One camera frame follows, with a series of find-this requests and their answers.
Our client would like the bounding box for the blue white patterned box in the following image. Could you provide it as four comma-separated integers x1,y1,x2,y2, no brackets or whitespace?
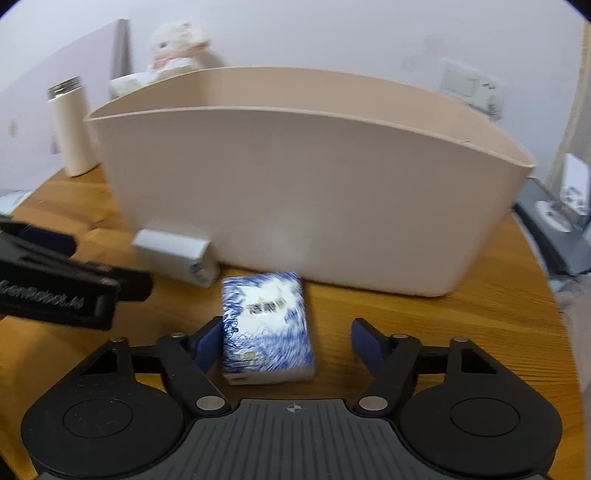
221,272,315,385

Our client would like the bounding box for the small white box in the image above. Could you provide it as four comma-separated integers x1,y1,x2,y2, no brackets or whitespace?
132,229,219,288

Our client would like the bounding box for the cream thermos bottle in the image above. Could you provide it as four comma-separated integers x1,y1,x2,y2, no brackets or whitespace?
47,76,98,177

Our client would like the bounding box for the tissue box with tissue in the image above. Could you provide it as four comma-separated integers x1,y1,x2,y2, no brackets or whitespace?
109,71,158,98

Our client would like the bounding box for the beige plastic storage basket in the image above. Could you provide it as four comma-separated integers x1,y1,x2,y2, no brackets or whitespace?
86,66,536,297

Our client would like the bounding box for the dark grey laptop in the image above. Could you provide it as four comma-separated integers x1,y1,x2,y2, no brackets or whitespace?
513,178,590,276

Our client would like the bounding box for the white phone stand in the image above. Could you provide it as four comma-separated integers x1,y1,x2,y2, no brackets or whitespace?
535,153,590,233

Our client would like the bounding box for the white plush bunny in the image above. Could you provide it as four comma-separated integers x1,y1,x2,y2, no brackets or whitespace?
146,21,211,84

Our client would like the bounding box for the white wall socket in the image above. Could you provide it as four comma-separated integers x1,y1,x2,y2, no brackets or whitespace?
476,79,508,121

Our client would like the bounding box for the white wall switch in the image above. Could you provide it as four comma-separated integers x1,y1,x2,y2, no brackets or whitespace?
439,60,489,103

